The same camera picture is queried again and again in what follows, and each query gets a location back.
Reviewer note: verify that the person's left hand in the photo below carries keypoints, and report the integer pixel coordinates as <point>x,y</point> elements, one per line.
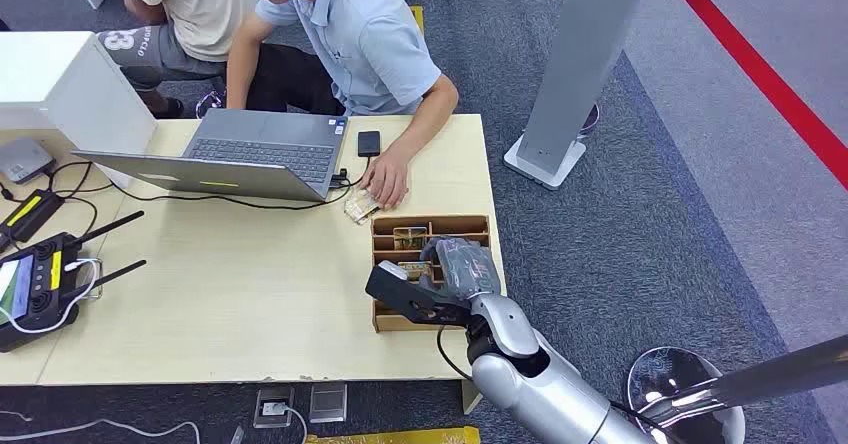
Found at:
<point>387,177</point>

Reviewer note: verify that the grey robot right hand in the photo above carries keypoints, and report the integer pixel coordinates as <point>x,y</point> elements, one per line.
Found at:
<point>467,269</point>

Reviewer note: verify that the person's left forearm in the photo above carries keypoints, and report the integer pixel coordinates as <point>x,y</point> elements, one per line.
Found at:
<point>427,123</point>

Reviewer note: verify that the person's right forearm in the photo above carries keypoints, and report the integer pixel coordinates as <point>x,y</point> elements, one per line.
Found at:
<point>240,70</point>

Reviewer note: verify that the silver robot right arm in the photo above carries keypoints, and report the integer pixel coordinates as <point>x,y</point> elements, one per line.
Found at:
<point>530,388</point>

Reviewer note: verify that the patterned card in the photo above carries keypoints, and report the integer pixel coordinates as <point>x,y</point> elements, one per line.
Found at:
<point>416,271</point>
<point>409,237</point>

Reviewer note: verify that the wooden card organizer box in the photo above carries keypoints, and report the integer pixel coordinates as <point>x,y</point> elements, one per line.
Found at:
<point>391,322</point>

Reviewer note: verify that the person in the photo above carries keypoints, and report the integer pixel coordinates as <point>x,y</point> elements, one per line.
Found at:
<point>192,10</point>
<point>371,43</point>

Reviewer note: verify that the black smartphone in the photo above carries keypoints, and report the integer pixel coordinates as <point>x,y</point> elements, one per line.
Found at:
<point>369,143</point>

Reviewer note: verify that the stack of patterned cards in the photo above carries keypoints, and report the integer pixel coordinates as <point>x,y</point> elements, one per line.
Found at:
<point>360,208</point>

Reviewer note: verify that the grey open laptop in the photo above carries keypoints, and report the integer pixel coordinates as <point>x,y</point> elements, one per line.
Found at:
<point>265,153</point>

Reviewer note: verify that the yellow floor tape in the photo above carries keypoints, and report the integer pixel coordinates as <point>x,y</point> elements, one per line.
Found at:
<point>417,20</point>
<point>397,437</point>

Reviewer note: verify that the closed steel floor socket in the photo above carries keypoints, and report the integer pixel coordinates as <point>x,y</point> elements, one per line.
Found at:
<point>328,402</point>

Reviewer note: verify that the shiny metal chair base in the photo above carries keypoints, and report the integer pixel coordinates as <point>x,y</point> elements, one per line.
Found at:
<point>208,104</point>

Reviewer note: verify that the round stanchion base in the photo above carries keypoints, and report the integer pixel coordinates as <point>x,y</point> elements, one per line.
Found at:
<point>591,120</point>

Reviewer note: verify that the grey kiosk stand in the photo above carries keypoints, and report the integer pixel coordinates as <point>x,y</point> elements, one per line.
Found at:
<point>576,63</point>

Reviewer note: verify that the white charger plug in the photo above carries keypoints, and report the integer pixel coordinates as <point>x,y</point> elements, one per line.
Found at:
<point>273,408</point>

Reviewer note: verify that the steel floor socket with plug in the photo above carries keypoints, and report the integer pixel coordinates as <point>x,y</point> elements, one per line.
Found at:
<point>262,418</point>

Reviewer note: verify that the white cabinet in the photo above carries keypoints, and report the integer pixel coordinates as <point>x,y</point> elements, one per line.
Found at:
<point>60,83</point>

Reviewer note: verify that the red barrier belt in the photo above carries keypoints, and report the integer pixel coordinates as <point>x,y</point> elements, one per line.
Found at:
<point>762,76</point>

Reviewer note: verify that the black adapter with yellow label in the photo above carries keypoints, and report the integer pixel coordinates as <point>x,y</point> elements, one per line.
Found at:
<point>30,214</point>

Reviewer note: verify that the small grey box device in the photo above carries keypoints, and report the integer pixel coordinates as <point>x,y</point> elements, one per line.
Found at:
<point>23,159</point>

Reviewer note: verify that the black remote controller with antennas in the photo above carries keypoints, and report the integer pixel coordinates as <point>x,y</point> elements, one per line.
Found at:
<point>40,288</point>

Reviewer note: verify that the chrome stanchion post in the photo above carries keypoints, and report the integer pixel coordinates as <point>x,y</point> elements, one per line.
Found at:
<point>682,394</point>

